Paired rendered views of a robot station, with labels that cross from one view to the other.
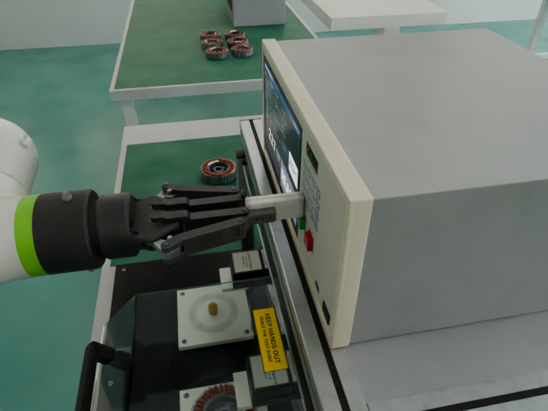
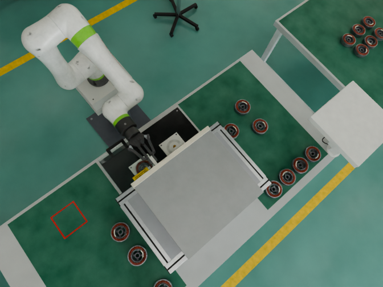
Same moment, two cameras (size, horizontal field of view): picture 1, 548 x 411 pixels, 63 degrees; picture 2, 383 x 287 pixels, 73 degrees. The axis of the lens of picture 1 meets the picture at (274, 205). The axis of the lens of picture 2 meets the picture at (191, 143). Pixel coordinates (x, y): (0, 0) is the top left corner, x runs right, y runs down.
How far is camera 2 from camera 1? 1.01 m
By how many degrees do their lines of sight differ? 42
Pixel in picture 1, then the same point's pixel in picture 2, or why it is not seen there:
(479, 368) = (145, 220)
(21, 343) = (174, 76)
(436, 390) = (136, 213)
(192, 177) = (234, 99)
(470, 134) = (170, 200)
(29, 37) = not seen: outside the picture
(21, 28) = not seen: outside the picture
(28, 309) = (186, 65)
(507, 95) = (199, 206)
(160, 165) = (235, 82)
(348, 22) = (316, 124)
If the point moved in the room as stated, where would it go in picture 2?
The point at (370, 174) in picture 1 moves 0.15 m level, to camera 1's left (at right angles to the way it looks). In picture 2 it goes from (142, 184) to (127, 154)
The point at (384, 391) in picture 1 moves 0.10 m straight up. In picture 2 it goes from (131, 203) to (128, 201)
